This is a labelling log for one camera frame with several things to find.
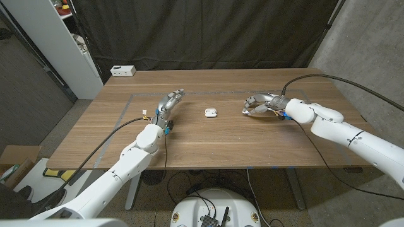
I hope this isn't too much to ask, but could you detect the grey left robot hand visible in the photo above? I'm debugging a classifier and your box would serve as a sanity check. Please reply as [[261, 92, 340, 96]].
[[151, 88, 186, 135]]

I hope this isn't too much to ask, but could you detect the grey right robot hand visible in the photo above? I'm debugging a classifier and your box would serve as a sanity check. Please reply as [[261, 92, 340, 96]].
[[241, 93, 291, 121]]

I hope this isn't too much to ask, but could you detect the white power strip box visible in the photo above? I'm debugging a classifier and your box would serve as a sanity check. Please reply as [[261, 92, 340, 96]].
[[110, 65, 137, 78]]

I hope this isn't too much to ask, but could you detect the round black fan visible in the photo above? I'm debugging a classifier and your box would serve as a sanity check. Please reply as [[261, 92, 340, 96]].
[[141, 170, 167, 186]]

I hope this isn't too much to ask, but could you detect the black curtain backdrop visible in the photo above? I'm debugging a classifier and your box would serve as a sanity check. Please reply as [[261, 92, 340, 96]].
[[71, 0, 340, 83]]

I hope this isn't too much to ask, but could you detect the white table leg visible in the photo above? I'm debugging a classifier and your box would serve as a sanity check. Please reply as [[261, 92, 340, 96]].
[[125, 173, 143, 211]]

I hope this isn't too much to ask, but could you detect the grey table leg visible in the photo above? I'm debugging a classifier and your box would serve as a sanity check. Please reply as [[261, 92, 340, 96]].
[[285, 168, 306, 211]]

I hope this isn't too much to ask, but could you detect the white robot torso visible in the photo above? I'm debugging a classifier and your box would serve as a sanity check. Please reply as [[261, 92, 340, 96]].
[[170, 188, 262, 227]]

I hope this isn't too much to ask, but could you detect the black antenna module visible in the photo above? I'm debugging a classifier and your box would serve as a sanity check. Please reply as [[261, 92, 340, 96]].
[[200, 206, 230, 227]]

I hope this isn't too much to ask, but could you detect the white shelf cabinet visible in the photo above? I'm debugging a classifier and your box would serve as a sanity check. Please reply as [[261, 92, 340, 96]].
[[1, 0, 104, 100]]

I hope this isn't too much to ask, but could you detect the yellow flat item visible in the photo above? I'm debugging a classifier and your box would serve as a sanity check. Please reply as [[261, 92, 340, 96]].
[[42, 168, 80, 182]]

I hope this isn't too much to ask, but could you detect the brown cardboard box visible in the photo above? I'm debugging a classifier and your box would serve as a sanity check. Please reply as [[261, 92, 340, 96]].
[[0, 144, 42, 190]]

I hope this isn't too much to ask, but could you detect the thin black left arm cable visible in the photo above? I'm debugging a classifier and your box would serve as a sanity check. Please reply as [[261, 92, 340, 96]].
[[156, 134, 169, 183]]

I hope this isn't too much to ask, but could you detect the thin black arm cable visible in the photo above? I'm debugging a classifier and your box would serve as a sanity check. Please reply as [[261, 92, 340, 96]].
[[290, 118, 404, 201], [156, 134, 169, 183]]

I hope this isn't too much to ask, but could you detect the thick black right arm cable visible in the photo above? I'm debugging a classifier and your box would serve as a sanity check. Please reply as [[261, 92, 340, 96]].
[[281, 73, 404, 113]]

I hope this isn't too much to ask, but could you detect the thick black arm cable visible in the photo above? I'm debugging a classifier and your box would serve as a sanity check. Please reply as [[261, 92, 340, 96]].
[[31, 117, 154, 217], [281, 73, 404, 113]]

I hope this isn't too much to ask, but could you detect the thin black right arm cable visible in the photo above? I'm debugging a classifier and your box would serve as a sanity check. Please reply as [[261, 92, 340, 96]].
[[290, 118, 404, 201]]

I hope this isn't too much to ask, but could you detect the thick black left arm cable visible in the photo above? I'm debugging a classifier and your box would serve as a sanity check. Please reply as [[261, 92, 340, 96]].
[[31, 117, 154, 217]]

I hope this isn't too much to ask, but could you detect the grey floor cable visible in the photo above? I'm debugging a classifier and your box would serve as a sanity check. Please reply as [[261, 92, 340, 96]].
[[246, 168, 272, 227]]

